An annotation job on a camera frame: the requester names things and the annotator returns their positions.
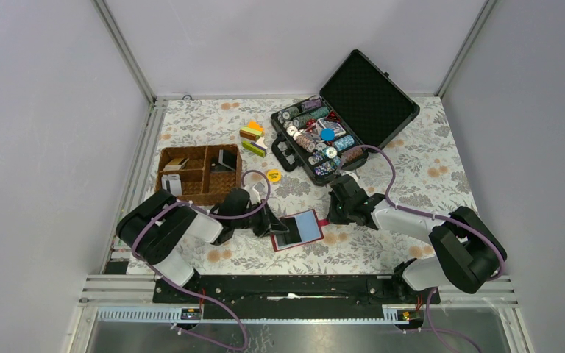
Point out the black poker chip case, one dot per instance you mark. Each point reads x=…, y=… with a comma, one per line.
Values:
x=372, y=109

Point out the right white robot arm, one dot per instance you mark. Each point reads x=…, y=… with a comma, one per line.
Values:
x=466, y=253

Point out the floral tablecloth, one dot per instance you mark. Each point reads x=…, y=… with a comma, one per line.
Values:
x=420, y=167

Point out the white card stack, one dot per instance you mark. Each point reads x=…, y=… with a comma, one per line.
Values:
x=172, y=183

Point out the green purple toy block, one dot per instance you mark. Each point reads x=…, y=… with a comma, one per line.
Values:
x=257, y=147

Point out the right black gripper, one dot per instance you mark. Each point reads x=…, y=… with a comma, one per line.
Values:
x=333, y=217

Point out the black VIP card stack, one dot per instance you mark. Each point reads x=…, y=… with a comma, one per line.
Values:
x=223, y=161

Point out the playing card deck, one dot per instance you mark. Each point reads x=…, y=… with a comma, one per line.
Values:
x=324, y=123

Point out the blue dealer chip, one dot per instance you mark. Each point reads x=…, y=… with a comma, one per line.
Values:
x=327, y=135

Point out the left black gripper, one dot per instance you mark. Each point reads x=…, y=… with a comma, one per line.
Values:
x=269, y=223

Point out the orange brown toy block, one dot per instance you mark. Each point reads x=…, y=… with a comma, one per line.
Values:
x=252, y=131

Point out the yellow big blind button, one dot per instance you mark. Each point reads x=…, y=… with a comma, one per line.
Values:
x=273, y=175

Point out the gold card stack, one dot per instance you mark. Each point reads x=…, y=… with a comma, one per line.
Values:
x=176, y=164

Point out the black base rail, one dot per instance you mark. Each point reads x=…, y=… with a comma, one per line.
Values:
x=289, y=297

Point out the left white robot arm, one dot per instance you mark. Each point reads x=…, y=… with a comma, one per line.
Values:
x=154, y=229

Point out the brown wicker basket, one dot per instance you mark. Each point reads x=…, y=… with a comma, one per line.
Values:
x=200, y=182

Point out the red card holder wallet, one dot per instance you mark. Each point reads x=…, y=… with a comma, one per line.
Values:
x=310, y=228

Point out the single black card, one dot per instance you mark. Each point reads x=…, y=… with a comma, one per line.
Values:
x=290, y=237

